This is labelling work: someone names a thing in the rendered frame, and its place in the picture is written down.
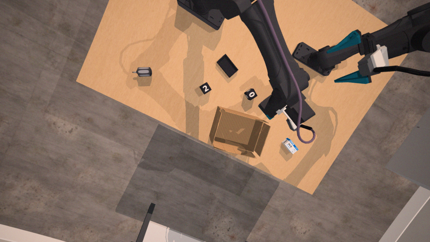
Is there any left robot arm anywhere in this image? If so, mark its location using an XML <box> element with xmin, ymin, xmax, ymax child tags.
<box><xmin>293</xmin><ymin>2</ymin><xmax>430</xmax><ymax>76</ymax></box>

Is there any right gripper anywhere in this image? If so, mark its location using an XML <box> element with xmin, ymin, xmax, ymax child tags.
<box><xmin>258</xmin><ymin>94</ymin><xmax>297</xmax><ymax>129</ymax></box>

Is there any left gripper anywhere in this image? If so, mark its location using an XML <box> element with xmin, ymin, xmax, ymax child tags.
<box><xmin>327</xmin><ymin>29</ymin><xmax>408</xmax><ymax>84</ymax></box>

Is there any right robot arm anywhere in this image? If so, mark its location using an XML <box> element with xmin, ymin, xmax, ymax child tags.
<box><xmin>177</xmin><ymin>0</ymin><xmax>315</xmax><ymax>126</ymax></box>

